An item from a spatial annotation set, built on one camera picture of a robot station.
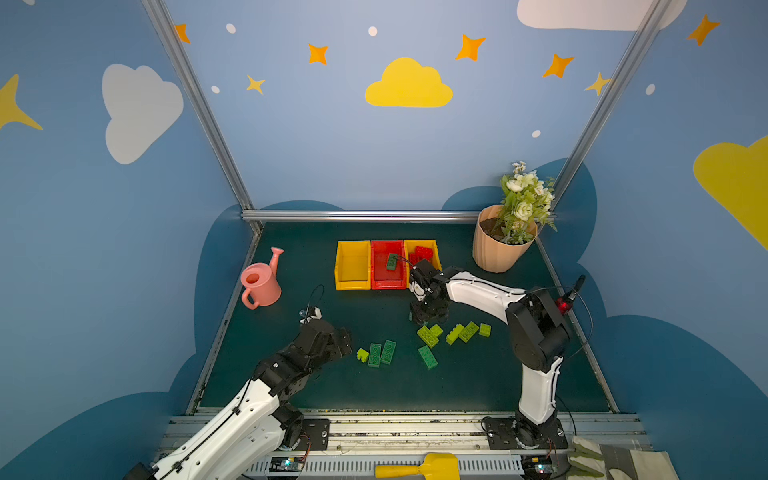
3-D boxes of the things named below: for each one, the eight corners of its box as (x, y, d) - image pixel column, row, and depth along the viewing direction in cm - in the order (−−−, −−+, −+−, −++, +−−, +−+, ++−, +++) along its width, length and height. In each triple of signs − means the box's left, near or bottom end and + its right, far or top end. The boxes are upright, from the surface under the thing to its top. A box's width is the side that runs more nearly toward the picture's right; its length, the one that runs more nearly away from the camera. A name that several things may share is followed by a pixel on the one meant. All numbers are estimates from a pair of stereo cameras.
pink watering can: (247, 314, 99) (232, 294, 89) (262, 268, 111) (251, 247, 101) (276, 314, 99) (264, 294, 89) (288, 269, 111) (279, 247, 101)
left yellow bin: (334, 292, 104) (331, 281, 98) (339, 252, 115) (337, 240, 110) (370, 292, 104) (369, 281, 98) (371, 252, 115) (371, 240, 110)
